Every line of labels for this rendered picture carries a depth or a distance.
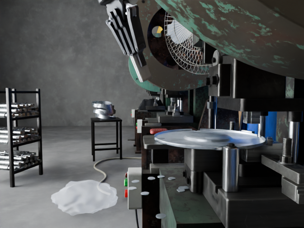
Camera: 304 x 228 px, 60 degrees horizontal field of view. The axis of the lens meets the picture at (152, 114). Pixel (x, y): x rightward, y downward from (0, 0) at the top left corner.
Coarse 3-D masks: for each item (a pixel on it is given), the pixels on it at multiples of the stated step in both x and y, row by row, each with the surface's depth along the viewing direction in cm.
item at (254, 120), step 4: (244, 112) 71; (248, 112) 70; (252, 112) 69; (256, 112) 69; (260, 112) 69; (244, 116) 71; (248, 116) 70; (252, 116) 69; (256, 116) 69; (260, 116) 69; (244, 120) 71; (248, 120) 70; (252, 120) 69; (256, 120) 69
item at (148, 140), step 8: (144, 136) 75; (152, 136) 75; (144, 144) 64; (152, 144) 63; (160, 144) 63; (192, 152) 66; (200, 152) 66; (208, 152) 66; (216, 152) 66; (192, 160) 67; (200, 160) 66; (208, 160) 66; (216, 160) 66; (192, 168) 67; (200, 168) 66; (208, 168) 67; (216, 168) 67; (184, 176) 74; (192, 176) 67; (200, 176) 67; (192, 184) 67; (200, 184) 67
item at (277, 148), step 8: (264, 144) 64; (280, 144) 65; (240, 152) 68; (248, 152) 64; (256, 152) 64; (264, 152) 64; (272, 152) 65; (280, 152) 65; (248, 160) 64; (256, 160) 65
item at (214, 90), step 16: (224, 64) 65; (240, 64) 62; (208, 80) 72; (224, 80) 65; (240, 80) 63; (256, 80) 63; (272, 80) 63; (224, 96) 70; (240, 96) 63; (256, 96) 63; (272, 96) 63
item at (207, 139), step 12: (168, 132) 81; (180, 132) 81; (192, 132) 81; (204, 132) 81; (216, 132) 81; (228, 132) 81; (240, 132) 79; (168, 144) 62; (180, 144) 59; (192, 144) 62; (204, 144) 62; (216, 144) 62; (240, 144) 62; (252, 144) 62
